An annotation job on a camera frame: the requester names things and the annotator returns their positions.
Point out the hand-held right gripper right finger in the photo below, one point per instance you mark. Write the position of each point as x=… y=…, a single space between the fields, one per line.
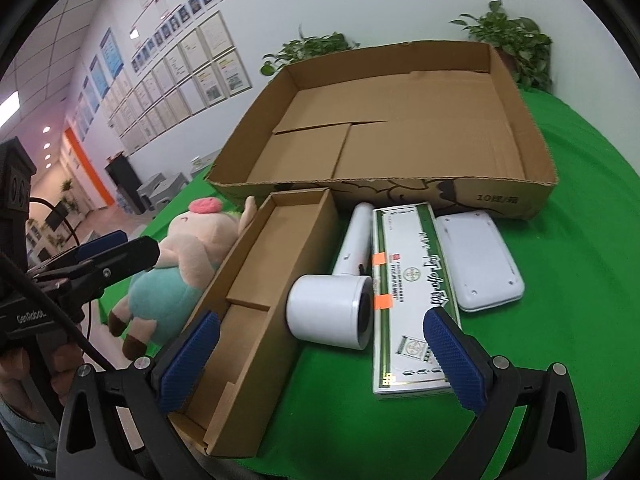
x=450 y=360

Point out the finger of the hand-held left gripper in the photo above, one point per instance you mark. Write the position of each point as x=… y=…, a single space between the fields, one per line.
x=102 y=241
x=125 y=257

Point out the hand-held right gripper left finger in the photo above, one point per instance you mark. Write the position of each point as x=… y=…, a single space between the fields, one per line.
x=192 y=360

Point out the green and white medicine box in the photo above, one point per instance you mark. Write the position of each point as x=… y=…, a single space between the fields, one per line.
x=400 y=280

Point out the large cardboard box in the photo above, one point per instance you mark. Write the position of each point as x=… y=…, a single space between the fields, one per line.
x=400 y=125

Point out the person's left forearm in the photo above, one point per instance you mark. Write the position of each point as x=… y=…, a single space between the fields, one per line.
x=22 y=435

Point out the person's left hand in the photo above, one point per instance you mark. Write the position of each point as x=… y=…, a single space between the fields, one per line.
x=65 y=367

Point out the pink pig plush toy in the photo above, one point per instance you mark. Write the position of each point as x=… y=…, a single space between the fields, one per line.
x=185 y=255

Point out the black cabinet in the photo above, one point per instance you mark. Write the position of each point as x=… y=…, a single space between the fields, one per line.
x=125 y=182

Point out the grey stools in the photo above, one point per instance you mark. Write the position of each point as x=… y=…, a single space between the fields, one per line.
x=160 y=190

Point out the white flat device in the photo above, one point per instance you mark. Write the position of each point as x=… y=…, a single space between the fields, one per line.
x=475 y=260

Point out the white hair dryer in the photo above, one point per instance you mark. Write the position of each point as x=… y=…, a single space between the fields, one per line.
x=325 y=310

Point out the narrow cardboard box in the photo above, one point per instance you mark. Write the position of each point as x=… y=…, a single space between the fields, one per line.
x=265 y=240

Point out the green tablecloth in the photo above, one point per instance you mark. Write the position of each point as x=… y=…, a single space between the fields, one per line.
x=575 y=260

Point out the row of portrait photos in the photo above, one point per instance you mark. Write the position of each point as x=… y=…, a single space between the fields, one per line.
x=200 y=0

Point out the small potted plant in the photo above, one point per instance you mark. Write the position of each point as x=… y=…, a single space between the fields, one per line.
x=305 y=50

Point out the large potted plant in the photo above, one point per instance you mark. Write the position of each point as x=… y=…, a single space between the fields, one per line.
x=515 y=40

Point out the blue wall posters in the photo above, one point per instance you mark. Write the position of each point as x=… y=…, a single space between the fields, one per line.
x=107 y=57

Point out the wall of framed certificates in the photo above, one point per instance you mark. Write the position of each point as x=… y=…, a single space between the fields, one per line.
x=195 y=75

